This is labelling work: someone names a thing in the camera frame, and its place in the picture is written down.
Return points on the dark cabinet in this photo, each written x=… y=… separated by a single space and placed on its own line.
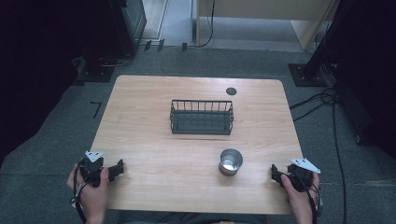
x=130 y=21

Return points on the metal cup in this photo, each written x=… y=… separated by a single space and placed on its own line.
x=230 y=162

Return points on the black table grommet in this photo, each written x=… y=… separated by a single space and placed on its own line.
x=231 y=91

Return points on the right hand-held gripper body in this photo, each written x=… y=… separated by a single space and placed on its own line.
x=300 y=177

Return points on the person's right hand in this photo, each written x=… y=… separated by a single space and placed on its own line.
x=297 y=202

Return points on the black stand post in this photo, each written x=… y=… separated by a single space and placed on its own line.
x=327 y=37

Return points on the black stand base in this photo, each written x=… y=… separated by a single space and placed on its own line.
x=96 y=74
x=306 y=76

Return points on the person's left hand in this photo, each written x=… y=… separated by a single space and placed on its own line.
x=91 y=196

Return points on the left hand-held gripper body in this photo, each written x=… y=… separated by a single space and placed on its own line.
x=92 y=169

